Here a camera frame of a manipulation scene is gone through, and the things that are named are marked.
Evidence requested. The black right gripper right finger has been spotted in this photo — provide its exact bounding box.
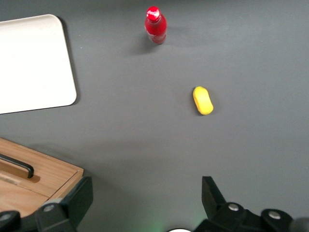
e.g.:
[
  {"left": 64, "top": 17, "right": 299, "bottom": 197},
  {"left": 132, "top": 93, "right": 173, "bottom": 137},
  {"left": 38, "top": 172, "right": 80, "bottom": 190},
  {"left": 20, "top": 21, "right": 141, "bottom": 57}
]
[{"left": 193, "top": 176, "right": 309, "bottom": 232}]

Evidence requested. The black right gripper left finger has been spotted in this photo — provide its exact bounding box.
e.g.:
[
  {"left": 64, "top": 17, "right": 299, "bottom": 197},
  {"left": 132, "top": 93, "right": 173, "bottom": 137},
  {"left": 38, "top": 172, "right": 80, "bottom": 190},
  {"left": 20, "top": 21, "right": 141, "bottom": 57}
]
[{"left": 0, "top": 176, "right": 94, "bottom": 232}]

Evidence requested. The red coke bottle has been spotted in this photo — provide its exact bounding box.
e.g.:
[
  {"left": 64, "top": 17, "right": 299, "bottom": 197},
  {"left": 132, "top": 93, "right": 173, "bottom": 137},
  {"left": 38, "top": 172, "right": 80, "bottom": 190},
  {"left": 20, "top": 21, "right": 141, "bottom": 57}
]
[{"left": 144, "top": 6, "right": 168, "bottom": 45}]

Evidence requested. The white plastic tray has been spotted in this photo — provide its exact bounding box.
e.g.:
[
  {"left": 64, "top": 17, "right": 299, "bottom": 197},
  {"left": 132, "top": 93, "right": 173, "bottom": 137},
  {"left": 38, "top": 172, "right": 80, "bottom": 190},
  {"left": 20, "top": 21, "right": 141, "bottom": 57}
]
[{"left": 0, "top": 14, "right": 77, "bottom": 115}]

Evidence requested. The wooden box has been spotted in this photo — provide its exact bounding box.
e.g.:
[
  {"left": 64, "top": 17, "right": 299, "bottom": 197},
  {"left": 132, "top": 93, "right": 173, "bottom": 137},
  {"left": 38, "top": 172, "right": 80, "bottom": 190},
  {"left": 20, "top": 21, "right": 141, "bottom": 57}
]
[{"left": 0, "top": 137, "right": 84, "bottom": 218}]

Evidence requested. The yellow lemon-shaped toy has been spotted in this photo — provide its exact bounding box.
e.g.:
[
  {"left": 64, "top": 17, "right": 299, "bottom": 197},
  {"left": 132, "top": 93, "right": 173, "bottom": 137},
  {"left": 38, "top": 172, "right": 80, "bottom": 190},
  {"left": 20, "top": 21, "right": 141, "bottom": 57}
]
[{"left": 192, "top": 86, "right": 214, "bottom": 116}]

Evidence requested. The black metal box handle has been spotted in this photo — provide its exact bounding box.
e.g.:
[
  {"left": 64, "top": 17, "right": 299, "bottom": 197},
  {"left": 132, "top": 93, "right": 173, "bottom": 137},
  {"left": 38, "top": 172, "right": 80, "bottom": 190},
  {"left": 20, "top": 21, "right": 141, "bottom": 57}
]
[{"left": 0, "top": 153, "right": 34, "bottom": 179}]

